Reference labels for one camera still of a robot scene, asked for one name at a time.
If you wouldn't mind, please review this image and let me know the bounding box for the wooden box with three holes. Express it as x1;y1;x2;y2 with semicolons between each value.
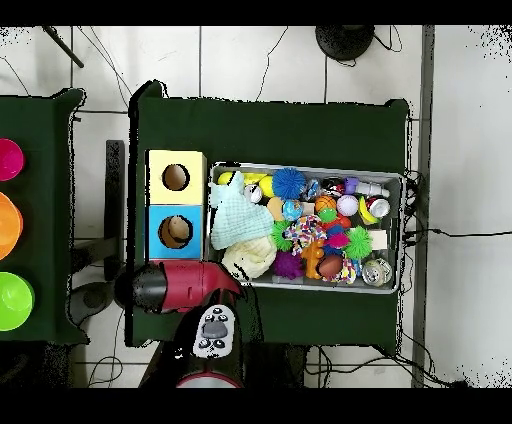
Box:
144;150;208;263

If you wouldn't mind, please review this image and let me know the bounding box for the silver mesh bin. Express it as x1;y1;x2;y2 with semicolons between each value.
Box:
202;160;406;295

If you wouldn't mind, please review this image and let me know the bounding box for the mint knitted cloth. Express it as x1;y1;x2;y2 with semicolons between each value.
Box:
207;170;276;251

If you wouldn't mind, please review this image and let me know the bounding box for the blue spiky ball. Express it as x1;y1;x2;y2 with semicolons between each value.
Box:
270;166;307;201

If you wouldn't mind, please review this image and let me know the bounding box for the cream knitted cloth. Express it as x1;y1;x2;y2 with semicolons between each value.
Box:
220;235;278;281

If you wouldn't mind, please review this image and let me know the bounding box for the small orange basketball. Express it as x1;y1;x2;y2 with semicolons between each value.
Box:
314;194;338;214

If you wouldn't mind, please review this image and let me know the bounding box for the dark green table cloth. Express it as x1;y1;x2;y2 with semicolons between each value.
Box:
0;87;90;346
125;79;411;348

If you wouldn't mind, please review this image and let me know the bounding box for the rainbow spiky caterpillar toy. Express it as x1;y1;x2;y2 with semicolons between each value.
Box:
317;207;353;257

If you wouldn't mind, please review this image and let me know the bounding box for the small white baseball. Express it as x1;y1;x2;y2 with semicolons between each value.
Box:
336;194;360;218

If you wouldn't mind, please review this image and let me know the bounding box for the small brown football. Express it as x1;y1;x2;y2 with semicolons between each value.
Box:
318;253;344;280

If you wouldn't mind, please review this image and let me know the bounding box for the green spiky ball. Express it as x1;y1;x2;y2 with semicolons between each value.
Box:
342;225;374;261

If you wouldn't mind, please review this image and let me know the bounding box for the black upright panel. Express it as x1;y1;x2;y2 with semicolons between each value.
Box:
104;139;126;281

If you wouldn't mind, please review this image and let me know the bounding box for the grey black stand foot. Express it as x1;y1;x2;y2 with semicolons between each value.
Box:
65;280;118;326

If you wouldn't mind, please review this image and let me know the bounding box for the black round stand base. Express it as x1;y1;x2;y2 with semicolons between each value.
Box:
314;25;375;62

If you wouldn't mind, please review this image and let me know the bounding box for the orange bowl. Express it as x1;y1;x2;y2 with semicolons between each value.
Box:
0;191;24;261

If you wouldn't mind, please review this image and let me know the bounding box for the pink bowl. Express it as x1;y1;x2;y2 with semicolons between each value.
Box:
0;138;26;182

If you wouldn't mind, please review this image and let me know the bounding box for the thin black rod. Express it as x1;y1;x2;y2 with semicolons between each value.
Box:
41;25;85;69

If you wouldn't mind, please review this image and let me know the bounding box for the green bowl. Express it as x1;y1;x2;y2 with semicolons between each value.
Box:
0;271;36;332

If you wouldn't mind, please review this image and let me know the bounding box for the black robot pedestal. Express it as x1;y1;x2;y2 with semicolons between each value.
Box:
243;341;309;388

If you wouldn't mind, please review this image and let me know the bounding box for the black power cable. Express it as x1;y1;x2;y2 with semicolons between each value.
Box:
403;227;512;241

